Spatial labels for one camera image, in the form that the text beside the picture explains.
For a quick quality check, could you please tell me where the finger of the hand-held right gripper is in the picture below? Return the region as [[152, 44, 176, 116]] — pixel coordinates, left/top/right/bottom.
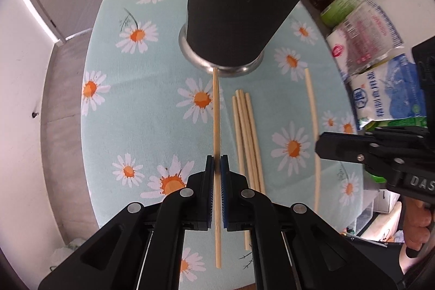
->
[[365, 126, 427, 155], [315, 131, 406, 176]]

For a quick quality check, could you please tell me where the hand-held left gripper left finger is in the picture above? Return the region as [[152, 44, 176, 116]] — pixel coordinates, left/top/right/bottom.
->
[[38, 155, 215, 290]]

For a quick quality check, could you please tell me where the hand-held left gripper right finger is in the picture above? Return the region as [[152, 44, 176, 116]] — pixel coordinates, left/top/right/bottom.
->
[[220, 155, 398, 290]]

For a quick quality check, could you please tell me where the black utensil holder steel base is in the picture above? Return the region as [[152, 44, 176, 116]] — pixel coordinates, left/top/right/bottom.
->
[[178, 0, 325, 77]]

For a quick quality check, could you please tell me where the person's right hand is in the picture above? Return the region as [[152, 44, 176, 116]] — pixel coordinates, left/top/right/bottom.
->
[[399, 201, 434, 274]]

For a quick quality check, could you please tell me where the green sugar bag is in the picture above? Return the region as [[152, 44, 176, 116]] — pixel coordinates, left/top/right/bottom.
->
[[358, 116, 429, 183]]

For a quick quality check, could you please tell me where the white blue salt bag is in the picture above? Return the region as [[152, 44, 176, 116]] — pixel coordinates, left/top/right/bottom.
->
[[350, 52, 429, 127]]

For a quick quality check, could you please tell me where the clear bag red label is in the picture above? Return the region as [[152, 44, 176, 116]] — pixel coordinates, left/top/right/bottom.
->
[[326, 0, 405, 80]]

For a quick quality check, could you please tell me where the daisy print tablecloth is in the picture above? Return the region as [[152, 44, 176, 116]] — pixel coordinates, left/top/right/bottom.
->
[[80, 0, 366, 284]]

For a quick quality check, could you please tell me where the white plastic bag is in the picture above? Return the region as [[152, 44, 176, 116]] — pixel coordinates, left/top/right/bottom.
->
[[51, 239, 85, 270]]

